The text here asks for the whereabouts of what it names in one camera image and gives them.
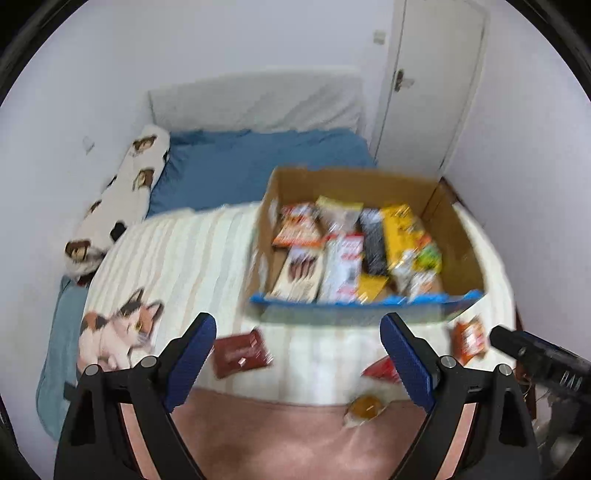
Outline green snack packet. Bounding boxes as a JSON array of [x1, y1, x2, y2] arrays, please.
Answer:
[[413, 235, 444, 273]]

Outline yellow noodle packet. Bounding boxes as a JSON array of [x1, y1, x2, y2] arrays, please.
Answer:
[[381, 204, 428, 268]]

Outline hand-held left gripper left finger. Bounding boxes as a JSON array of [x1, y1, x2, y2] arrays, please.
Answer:
[[54, 312, 217, 480]]

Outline black noodle packet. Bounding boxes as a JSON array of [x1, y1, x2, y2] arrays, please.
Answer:
[[358, 209, 389, 278]]

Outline small orange snack packet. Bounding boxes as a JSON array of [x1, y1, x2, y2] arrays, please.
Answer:
[[272, 215, 321, 252]]

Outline brown snack packet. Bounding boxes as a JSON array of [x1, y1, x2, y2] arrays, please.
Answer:
[[213, 329, 274, 380]]

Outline orange panda snack packet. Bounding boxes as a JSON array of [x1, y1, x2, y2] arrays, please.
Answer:
[[450, 316, 490, 365]]

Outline long white red snack packet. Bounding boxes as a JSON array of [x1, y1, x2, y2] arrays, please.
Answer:
[[318, 233, 365, 303]]

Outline cardboard box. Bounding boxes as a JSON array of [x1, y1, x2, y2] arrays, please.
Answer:
[[249, 166, 485, 324]]

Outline white cookie packet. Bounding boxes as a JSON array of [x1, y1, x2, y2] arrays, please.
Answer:
[[406, 270, 437, 298]]

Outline blue pillow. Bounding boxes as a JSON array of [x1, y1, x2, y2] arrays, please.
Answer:
[[145, 127, 377, 217]]

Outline yellow snack packet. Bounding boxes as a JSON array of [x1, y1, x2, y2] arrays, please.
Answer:
[[358, 273, 391, 303]]

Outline white door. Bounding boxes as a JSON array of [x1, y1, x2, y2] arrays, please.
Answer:
[[372, 0, 490, 174]]

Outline striped cat print blanket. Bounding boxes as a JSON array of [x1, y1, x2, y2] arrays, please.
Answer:
[[76, 203, 518, 480]]

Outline small red snack packet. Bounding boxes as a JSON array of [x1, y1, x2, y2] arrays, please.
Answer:
[[361, 355, 402, 384]]

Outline round brown snack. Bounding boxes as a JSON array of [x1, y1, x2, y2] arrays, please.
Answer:
[[344, 394, 386, 428]]

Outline bear print long pillow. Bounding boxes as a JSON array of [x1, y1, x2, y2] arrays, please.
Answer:
[[64, 124, 171, 280]]

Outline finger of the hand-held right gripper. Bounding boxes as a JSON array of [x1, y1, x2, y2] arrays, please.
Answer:
[[489, 325, 591, 404]]

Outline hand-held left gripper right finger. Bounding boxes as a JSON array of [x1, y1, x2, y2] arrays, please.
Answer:
[[380, 312, 541, 480]]

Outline white chocolate stick packet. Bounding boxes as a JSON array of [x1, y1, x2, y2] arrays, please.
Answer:
[[268, 247, 326, 303]]

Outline beige cracker packet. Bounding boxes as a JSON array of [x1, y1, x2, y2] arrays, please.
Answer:
[[315, 195, 365, 236]]

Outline grey pillow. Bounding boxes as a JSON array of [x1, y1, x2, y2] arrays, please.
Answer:
[[148, 71, 363, 134]]

